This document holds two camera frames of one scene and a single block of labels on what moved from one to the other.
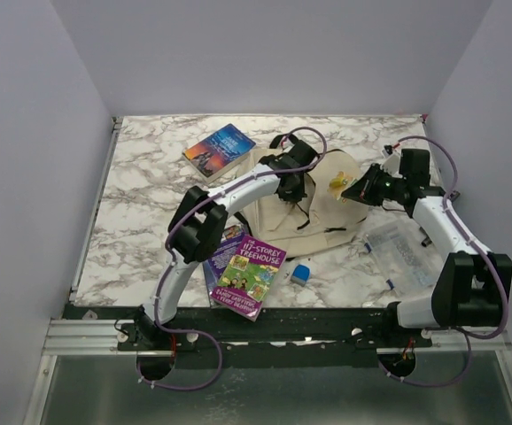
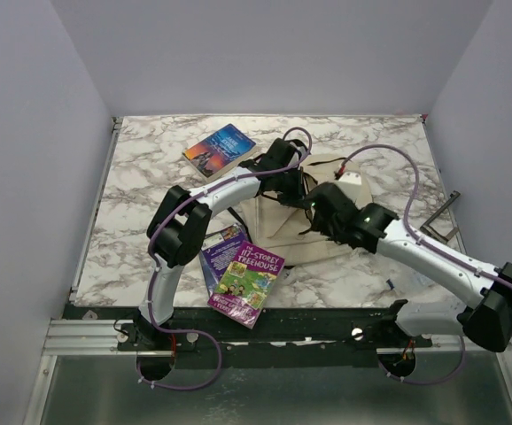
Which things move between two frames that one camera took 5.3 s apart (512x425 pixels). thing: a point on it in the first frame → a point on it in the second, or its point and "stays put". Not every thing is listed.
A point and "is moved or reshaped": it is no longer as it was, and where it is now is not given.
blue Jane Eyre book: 219,152 stays put
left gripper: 296,195 stays put
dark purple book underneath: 231,242 stays put
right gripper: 363,189 → 318,226
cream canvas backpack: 319,224 is moved or reshaped
